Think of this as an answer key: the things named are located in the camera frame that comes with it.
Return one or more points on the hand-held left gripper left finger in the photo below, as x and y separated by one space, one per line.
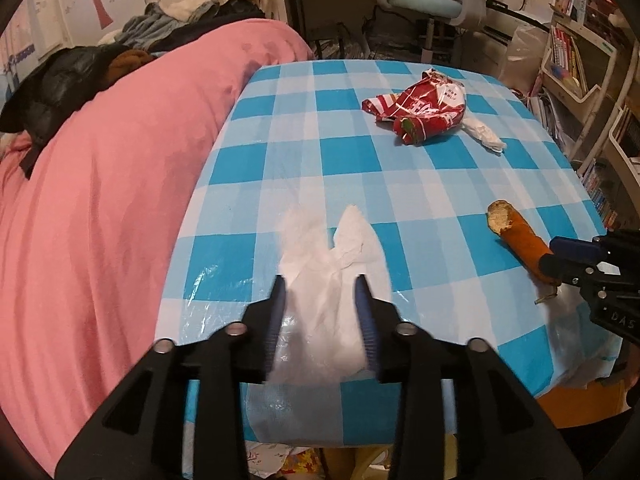
276 325

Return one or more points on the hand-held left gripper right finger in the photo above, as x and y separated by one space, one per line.
367 330

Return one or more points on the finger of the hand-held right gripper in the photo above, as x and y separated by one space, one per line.
575 247
562 267

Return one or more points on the large white tissue paper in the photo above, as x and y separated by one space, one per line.
325 300

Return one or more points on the orange container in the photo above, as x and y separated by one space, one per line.
585 405

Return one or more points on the colourful printed paper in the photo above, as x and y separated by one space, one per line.
300 465

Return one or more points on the small crumpled white tissue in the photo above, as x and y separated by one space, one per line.
485 135

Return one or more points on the blue white checked tablecloth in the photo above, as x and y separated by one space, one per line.
350 160

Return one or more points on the white bookshelf with books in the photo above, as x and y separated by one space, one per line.
565 55

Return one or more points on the white plastic bag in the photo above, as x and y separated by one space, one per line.
525 55

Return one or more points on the red snack bag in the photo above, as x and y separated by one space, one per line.
425 105

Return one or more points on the pink blanket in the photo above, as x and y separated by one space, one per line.
100 210

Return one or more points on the light blue desk chair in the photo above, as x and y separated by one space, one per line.
425 2

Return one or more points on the brown cloth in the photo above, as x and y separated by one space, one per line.
127 62

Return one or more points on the black jacket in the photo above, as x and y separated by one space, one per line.
55 90

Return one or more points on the pile of clothes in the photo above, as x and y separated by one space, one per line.
165 20

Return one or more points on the blue figure wall sticker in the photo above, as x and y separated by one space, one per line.
17 67

